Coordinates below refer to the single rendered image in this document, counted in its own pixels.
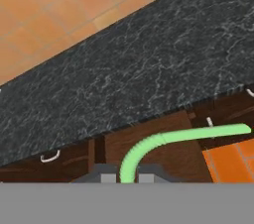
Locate dark brown wooden cabinet front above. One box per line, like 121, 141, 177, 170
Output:
0, 138, 97, 183
188, 86, 254, 152

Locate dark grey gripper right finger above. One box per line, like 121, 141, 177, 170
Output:
136, 164, 183, 184

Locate brown wooden open drawer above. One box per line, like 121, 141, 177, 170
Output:
88, 109, 213, 184

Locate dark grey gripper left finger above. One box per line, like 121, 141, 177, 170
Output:
70, 164, 119, 184

